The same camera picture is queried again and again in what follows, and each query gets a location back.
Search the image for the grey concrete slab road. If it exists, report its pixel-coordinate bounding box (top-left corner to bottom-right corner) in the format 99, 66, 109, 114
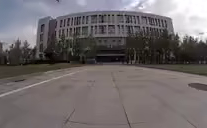
0, 64, 207, 128

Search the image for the large curved grey building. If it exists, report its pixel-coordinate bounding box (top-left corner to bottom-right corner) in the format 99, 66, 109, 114
35, 10, 176, 64

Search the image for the row of trees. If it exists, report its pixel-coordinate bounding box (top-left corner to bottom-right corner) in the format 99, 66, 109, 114
4, 30, 207, 66

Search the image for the white painted line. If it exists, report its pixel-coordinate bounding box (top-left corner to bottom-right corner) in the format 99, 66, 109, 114
0, 68, 87, 102

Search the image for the grass strip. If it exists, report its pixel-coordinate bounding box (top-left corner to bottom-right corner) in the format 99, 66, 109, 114
0, 62, 86, 81
135, 63, 207, 79

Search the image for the dark manhole cover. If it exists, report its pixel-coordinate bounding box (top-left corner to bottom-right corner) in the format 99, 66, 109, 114
187, 82, 207, 93

